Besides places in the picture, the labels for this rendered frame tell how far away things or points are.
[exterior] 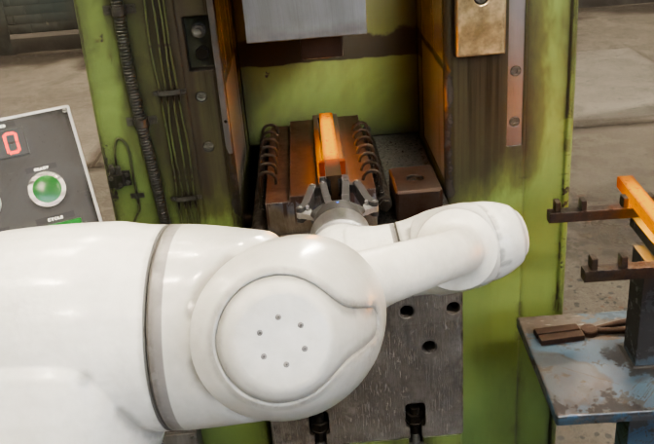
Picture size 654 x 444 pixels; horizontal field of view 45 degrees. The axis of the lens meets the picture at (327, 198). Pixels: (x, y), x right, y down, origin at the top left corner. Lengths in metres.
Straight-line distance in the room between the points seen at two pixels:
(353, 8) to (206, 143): 0.42
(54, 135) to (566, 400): 0.96
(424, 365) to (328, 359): 1.14
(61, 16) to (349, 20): 6.40
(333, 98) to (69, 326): 1.45
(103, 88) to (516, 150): 0.80
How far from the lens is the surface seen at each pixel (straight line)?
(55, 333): 0.48
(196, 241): 0.48
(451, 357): 1.56
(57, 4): 7.63
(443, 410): 1.63
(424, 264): 0.82
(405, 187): 1.46
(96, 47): 1.53
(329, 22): 1.33
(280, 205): 1.43
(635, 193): 1.53
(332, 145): 1.49
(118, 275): 0.48
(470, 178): 1.60
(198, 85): 1.52
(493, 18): 1.50
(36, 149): 1.37
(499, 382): 1.87
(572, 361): 1.53
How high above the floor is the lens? 1.57
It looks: 24 degrees down
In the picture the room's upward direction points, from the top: 5 degrees counter-clockwise
